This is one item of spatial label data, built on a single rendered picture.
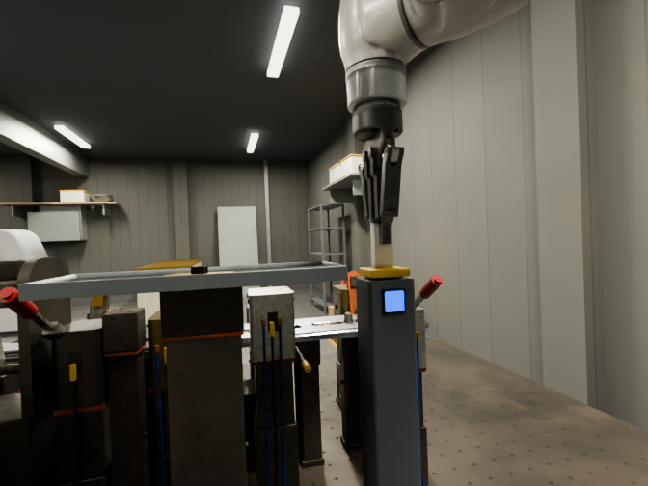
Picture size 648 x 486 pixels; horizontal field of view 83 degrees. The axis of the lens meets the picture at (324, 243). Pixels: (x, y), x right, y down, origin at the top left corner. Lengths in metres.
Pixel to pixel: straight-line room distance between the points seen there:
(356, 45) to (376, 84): 0.06
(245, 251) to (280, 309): 7.90
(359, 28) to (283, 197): 8.57
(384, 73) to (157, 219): 8.60
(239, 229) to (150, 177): 2.24
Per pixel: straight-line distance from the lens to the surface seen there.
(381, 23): 0.58
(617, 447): 1.17
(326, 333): 0.81
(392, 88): 0.57
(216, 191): 9.00
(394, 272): 0.54
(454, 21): 0.54
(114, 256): 9.20
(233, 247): 8.56
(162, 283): 0.46
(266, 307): 0.65
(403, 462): 0.62
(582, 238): 2.55
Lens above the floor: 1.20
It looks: level
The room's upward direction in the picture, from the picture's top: 2 degrees counter-clockwise
